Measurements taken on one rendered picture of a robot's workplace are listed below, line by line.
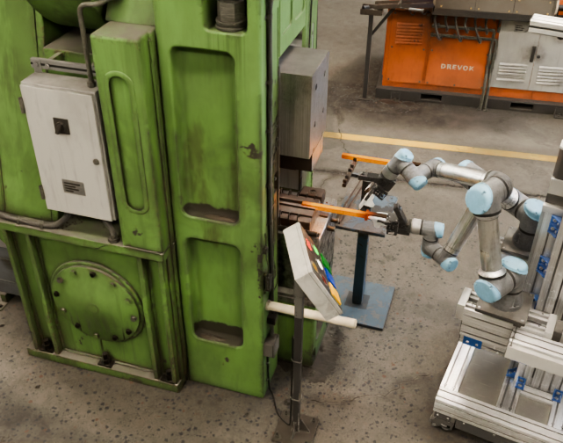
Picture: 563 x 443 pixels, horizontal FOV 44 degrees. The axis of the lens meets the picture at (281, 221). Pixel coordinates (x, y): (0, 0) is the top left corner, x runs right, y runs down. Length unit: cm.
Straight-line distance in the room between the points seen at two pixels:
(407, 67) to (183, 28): 429
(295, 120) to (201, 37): 58
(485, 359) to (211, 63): 214
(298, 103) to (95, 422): 197
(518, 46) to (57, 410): 493
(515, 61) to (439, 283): 283
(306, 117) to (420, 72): 391
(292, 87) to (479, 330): 142
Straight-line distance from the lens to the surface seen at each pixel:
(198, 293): 354
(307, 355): 393
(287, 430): 371
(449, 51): 678
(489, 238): 300
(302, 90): 298
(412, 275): 467
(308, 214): 342
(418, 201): 539
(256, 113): 280
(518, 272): 317
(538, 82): 693
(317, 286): 279
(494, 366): 389
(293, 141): 310
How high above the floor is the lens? 295
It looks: 36 degrees down
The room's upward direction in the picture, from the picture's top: straight up
